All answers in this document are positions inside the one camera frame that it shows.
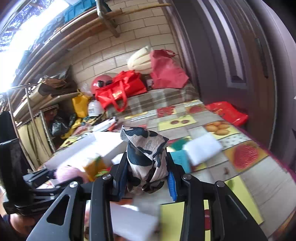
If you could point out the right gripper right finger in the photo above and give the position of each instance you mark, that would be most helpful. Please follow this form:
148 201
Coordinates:
229 218

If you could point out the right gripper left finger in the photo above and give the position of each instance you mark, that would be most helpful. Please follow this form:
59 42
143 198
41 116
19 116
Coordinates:
64 219

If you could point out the pink plush toy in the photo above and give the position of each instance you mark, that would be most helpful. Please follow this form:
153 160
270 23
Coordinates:
65 173

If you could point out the yellow snack packet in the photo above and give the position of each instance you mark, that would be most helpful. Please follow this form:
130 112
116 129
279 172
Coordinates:
96 168

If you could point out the white foam sheet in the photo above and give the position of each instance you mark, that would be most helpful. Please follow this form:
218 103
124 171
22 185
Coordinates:
202 149

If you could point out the teal tissue pack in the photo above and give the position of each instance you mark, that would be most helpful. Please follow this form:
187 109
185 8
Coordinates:
180 158

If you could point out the cow print cloth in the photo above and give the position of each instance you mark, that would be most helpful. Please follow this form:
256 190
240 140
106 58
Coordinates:
146 155

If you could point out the person left hand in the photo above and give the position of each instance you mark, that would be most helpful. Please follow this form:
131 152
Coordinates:
23 225

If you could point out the white foam block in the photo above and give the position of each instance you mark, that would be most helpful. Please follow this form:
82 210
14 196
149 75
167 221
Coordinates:
132 224

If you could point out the black plastic bag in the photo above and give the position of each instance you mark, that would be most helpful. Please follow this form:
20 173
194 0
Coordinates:
60 125

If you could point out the fruit pattern tablecloth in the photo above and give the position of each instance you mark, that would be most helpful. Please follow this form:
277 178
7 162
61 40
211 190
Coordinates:
264 184

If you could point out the white shallow box tray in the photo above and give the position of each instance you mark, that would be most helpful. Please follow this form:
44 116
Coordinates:
97 144

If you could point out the metal storage shelf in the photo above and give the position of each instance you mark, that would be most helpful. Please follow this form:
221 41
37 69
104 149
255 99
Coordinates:
27 109

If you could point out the yellow shopping bag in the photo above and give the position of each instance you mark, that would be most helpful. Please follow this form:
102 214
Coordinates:
80 104

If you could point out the red plastic bag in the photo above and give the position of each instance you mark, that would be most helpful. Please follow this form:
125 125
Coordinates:
228 112

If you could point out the red helmet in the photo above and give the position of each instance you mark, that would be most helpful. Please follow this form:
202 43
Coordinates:
100 81

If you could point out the plaid covered bench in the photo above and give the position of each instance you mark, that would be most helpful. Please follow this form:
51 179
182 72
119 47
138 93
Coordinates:
154 99

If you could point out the red tote bag gold print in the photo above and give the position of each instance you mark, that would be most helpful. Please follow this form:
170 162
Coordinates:
124 85

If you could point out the dark red fabric bag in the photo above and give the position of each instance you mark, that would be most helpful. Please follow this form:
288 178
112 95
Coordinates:
166 72

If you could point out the dark wooden door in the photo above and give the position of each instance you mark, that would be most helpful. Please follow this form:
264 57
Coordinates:
243 52

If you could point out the cream foam stack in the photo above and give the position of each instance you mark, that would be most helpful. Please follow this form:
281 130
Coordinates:
140 61

